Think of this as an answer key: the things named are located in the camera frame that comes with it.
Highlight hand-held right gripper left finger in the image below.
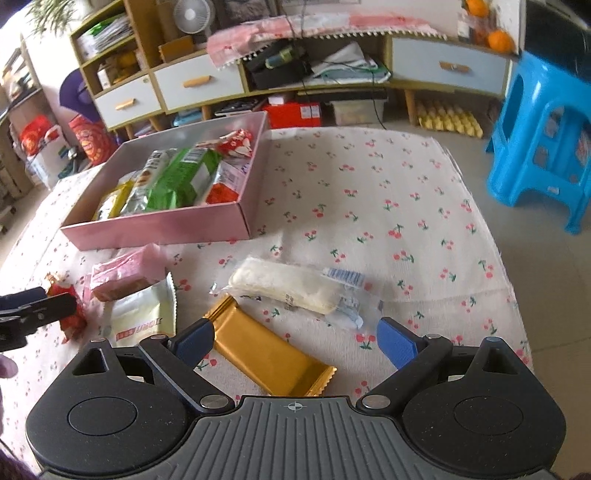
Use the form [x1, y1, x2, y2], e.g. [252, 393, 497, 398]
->
[65, 318, 235, 414]

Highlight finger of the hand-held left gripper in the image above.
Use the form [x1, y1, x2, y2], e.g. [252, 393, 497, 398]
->
[0, 293, 78, 352]
[0, 287, 48, 312]

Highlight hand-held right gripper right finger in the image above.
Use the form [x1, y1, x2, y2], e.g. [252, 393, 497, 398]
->
[356, 316, 528, 412]

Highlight small red snack packet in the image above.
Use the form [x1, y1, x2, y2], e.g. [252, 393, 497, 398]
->
[43, 272, 89, 343]

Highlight gold snack packet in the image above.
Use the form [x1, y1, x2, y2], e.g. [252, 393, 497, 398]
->
[202, 294, 338, 398]

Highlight pink cardboard box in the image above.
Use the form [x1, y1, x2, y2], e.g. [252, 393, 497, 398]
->
[59, 111, 271, 250]

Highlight red white snack packet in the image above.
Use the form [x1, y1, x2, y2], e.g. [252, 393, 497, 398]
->
[203, 159, 254, 205]

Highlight green snack packet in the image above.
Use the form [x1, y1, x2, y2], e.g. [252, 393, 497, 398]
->
[145, 146, 225, 211]

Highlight silver orange snack packet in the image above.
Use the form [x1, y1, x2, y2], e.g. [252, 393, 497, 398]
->
[120, 148, 179, 217]

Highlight cream snack packet red label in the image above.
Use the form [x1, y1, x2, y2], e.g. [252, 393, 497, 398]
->
[99, 276, 179, 348]

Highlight pink snack packet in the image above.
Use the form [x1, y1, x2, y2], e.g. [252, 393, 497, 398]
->
[87, 244, 168, 304]

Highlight clear wrapped white bread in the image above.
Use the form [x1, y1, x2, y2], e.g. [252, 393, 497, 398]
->
[209, 256, 384, 330]

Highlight yellow snack packet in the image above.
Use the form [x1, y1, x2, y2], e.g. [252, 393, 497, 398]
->
[91, 179, 136, 223]

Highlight cherry print cloth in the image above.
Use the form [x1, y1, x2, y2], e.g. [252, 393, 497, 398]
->
[0, 127, 536, 398]

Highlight white shopping bag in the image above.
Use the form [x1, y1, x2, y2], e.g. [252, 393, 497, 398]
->
[27, 124, 71, 191]

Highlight red gift bag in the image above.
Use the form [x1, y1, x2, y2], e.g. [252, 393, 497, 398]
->
[18, 115, 52, 156]

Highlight red printed bag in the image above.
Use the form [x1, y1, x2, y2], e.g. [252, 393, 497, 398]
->
[68, 114, 119, 165]

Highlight wooden shelf unit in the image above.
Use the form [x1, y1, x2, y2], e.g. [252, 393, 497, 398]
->
[0, 32, 48, 195]

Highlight purple hat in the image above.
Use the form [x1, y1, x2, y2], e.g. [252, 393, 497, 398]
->
[59, 68, 99, 112]

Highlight yellow moulded tray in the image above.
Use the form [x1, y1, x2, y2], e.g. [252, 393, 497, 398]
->
[417, 103, 484, 138]

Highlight clear plastic bin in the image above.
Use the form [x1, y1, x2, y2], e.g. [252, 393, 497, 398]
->
[331, 98, 387, 126]

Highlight red box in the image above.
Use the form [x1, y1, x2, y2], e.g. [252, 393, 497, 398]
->
[264, 102, 322, 129]

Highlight blue plastic stool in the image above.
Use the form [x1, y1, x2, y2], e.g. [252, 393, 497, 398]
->
[485, 50, 591, 234]

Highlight wooden cabinet with drawers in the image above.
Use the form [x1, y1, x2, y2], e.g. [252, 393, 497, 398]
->
[69, 0, 514, 140]

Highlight stack of papers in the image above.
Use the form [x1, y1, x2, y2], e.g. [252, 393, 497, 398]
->
[75, 13, 136, 60]

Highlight folded clothes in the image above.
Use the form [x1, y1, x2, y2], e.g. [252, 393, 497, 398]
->
[311, 41, 392, 85]

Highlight black bag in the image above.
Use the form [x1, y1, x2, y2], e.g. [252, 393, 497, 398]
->
[244, 43, 311, 90]

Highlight brown cardboard box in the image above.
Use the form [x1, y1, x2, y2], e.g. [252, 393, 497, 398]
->
[158, 36, 195, 64]

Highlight pink lace cloth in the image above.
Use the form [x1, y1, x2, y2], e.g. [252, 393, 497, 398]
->
[207, 13, 450, 71]

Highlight white desk fan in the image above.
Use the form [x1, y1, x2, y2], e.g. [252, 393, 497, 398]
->
[172, 0, 216, 36]

